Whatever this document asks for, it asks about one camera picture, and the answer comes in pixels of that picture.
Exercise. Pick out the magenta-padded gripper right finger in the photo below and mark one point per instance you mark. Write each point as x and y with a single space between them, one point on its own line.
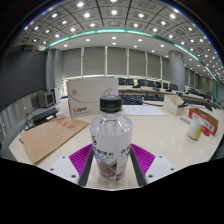
146 160

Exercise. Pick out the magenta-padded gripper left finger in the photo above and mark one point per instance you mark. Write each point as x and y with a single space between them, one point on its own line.
74 160

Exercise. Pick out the clear black-capped water bottle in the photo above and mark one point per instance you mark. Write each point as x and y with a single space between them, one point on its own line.
110 140

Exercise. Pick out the white paper sheet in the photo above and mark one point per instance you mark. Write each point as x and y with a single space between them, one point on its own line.
143 110

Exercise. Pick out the flat black electronic device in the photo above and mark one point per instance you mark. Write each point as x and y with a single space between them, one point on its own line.
45 115

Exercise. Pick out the white remote control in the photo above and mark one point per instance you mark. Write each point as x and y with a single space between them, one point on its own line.
185 120

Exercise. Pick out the white and yellow mug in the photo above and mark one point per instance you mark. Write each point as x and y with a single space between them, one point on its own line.
195 128

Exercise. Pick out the small beige open box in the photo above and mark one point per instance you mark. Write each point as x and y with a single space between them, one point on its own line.
171 106

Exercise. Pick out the large white cardboard box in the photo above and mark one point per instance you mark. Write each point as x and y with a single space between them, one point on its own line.
88 96

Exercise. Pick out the flat round red coaster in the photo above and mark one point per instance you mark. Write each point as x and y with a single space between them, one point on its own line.
206 132

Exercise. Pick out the small black tool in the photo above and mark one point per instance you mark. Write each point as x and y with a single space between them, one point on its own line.
183 104

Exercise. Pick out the grey CRT monitor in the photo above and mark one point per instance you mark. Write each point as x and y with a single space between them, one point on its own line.
45 99

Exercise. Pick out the red-fronted open cardboard box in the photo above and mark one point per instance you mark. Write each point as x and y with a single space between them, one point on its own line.
208 120

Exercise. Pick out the row of black office chairs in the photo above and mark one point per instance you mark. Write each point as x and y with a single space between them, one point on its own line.
146 82

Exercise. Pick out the group of ceiling lights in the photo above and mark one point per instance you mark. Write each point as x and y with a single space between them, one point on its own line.
114 12

